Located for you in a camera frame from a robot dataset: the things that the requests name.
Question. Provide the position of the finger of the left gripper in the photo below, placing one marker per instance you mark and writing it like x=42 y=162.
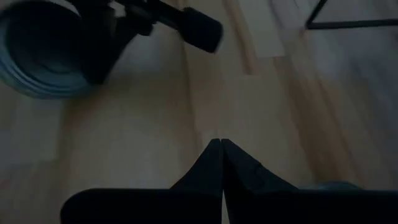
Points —
x=99 y=40

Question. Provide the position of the wooden shelf black metal legs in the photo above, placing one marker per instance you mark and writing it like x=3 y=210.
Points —
x=357 y=24

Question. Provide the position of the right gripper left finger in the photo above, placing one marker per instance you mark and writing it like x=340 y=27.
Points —
x=208 y=174

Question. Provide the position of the green-label tuna can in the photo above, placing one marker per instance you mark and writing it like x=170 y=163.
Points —
x=37 y=62

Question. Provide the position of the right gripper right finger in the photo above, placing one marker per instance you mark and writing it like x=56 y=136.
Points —
x=245 y=174

